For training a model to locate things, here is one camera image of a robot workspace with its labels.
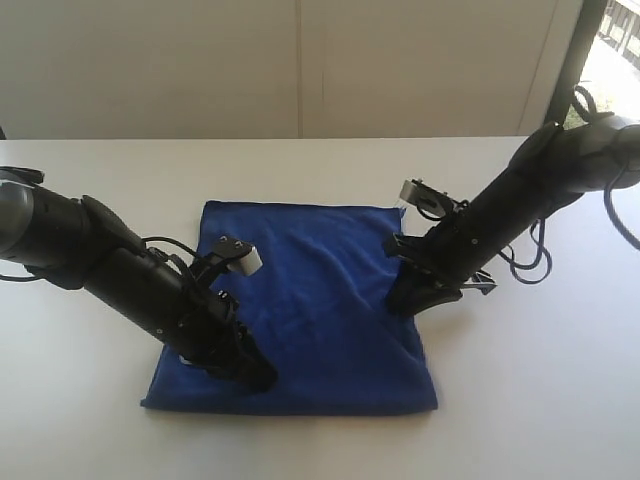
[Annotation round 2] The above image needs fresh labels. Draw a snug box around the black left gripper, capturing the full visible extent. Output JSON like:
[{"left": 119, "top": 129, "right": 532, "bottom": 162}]
[{"left": 162, "top": 291, "right": 278, "bottom": 392}]

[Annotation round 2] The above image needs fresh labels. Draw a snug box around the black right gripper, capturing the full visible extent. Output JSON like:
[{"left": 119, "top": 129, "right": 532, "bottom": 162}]
[{"left": 383, "top": 214, "right": 498, "bottom": 315}]

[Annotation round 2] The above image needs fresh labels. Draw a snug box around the blue microfiber cloth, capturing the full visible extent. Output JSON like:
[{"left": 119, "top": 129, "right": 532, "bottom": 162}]
[{"left": 141, "top": 200, "right": 439, "bottom": 416}]

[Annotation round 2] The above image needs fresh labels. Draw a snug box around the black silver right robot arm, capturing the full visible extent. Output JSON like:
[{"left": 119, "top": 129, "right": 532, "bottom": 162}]
[{"left": 383, "top": 113, "right": 639, "bottom": 316}]

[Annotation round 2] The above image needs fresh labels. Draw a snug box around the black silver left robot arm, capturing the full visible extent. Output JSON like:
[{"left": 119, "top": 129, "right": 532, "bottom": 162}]
[{"left": 1, "top": 166, "right": 278, "bottom": 391}]

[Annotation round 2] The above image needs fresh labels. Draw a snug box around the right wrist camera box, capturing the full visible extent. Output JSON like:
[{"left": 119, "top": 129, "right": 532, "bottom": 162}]
[{"left": 399, "top": 179, "right": 458, "bottom": 222}]

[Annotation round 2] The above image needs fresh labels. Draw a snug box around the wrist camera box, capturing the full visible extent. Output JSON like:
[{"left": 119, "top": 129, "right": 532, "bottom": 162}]
[
  {"left": 189, "top": 235, "right": 263, "bottom": 287},
  {"left": 399, "top": 179, "right": 458, "bottom": 222}
]

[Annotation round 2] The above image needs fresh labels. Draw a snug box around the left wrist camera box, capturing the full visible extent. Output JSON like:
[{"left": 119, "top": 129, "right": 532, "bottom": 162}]
[{"left": 189, "top": 235, "right": 263, "bottom": 287}]

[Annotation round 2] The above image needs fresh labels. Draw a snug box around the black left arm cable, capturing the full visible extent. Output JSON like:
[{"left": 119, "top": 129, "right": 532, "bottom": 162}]
[{"left": 142, "top": 235, "right": 201, "bottom": 261}]

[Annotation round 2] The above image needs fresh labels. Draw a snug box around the dark window frame post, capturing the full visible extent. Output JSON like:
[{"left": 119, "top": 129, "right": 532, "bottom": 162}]
[{"left": 544, "top": 0, "right": 608, "bottom": 124}]

